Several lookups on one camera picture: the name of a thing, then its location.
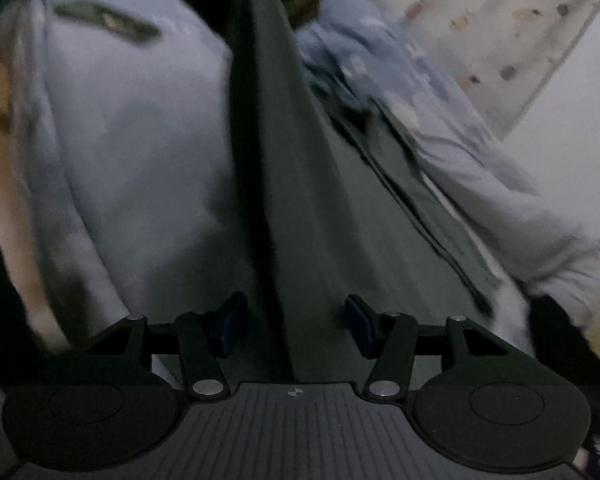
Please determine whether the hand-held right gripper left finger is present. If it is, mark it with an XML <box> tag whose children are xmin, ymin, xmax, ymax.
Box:
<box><xmin>82</xmin><ymin>291</ymin><xmax>248</xmax><ymax>402</ymax></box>

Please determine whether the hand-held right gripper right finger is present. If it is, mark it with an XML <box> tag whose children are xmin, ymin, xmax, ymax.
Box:
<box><xmin>344</xmin><ymin>294</ymin><xmax>533</xmax><ymax>403</ymax></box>

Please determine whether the grey-green t-shirt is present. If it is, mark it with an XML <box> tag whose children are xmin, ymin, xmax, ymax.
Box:
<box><xmin>225</xmin><ymin>0</ymin><xmax>501</xmax><ymax>386</ymax></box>

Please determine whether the light blue printed duvet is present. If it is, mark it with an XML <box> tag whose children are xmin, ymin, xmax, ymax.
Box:
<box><xmin>297</xmin><ymin>0</ymin><xmax>600</xmax><ymax>331</ymax></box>

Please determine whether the pineapple print curtain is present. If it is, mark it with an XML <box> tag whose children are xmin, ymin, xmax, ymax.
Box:
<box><xmin>340</xmin><ymin>0</ymin><xmax>600</xmax><ymax>137</ymax></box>

